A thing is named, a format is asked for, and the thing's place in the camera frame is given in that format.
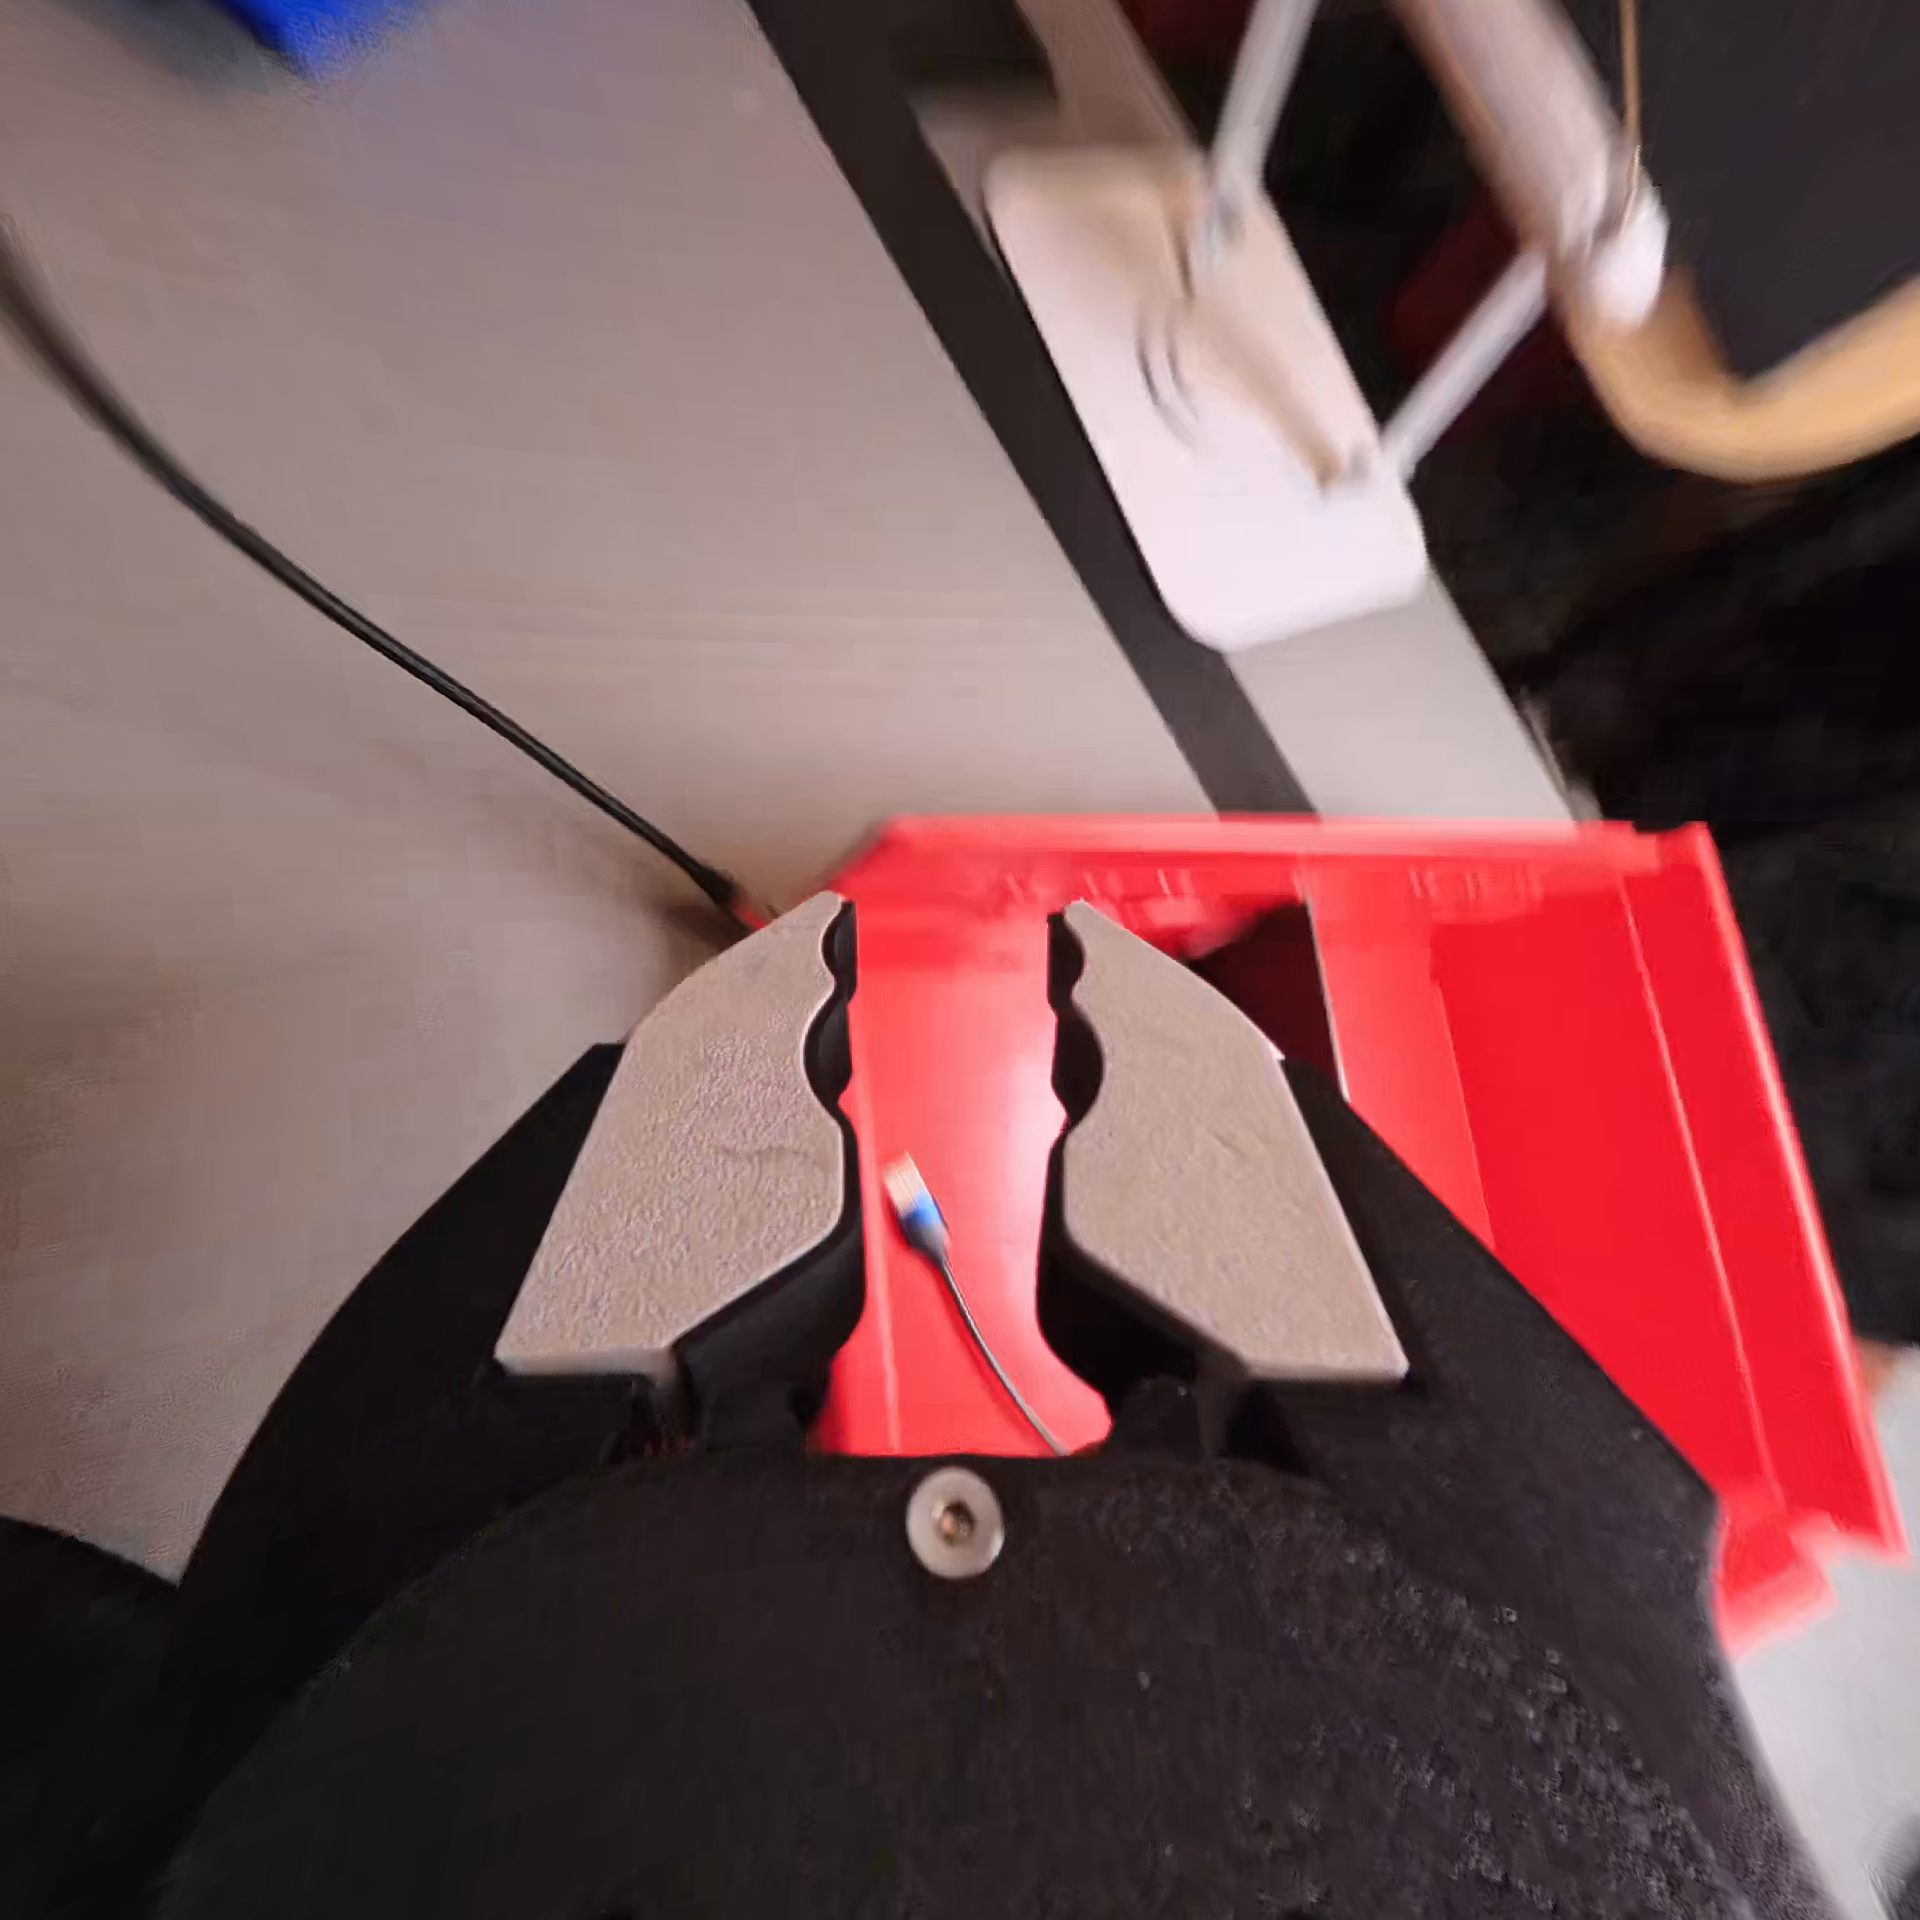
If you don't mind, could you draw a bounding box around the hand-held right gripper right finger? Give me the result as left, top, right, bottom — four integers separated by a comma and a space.
1043, 901, 1413, 1386

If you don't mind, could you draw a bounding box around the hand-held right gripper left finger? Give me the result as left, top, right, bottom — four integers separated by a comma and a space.
495, 890, 865, 1383

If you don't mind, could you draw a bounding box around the black cable with blue plug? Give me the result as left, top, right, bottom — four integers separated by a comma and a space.
883, 1153, 1074, 1460

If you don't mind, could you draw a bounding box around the red plastic bin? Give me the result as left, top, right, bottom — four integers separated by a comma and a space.
742, 813, 1907, 1660

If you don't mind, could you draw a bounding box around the black cable with orange plug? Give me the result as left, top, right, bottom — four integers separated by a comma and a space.
0, 225, 775, 924

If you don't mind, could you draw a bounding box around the blue plastic bin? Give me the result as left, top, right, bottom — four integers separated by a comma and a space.
211, 0, 422, 78

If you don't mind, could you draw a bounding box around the black bin divider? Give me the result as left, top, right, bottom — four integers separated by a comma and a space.
1190, 901, 1345, 1087

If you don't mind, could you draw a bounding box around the black panel on white stand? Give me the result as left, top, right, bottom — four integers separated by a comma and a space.
915, 0, 1920, 654

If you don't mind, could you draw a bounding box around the dark cloth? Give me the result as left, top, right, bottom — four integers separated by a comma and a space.
0, 1515, 173, 1920

